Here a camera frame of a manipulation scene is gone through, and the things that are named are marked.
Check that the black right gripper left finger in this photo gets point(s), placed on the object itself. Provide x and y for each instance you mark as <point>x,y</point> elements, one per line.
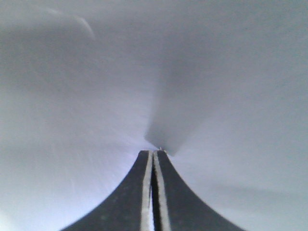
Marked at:
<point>127,208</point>

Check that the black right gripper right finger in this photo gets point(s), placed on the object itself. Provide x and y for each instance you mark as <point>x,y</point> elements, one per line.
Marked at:
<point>176,207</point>

